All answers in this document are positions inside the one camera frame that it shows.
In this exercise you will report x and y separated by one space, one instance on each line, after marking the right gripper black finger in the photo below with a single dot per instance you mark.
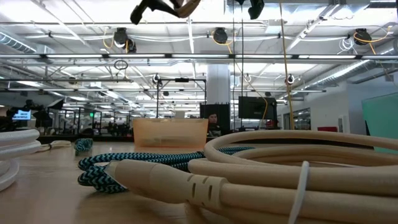
256 7

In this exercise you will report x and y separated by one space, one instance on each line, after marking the monitor with blue screen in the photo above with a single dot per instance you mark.
21 115

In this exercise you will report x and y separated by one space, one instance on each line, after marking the small black ceiling reel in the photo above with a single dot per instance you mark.
156 79

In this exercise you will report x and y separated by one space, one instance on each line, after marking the black metal frame stand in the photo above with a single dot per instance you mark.
182 80

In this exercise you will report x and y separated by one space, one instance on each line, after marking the orange plastic bin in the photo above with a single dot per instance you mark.
171 130

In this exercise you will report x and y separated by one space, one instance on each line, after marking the black monitor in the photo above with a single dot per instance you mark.
258 108

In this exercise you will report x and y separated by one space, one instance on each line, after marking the red box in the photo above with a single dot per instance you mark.
327 129

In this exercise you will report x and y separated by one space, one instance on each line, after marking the black cabinet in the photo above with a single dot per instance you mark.
205 110

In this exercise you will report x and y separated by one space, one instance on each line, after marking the white square column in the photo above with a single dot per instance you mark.
217 84

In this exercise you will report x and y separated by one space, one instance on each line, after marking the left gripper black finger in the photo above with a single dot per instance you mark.
152 4

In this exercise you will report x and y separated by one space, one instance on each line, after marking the person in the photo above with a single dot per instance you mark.
213 123

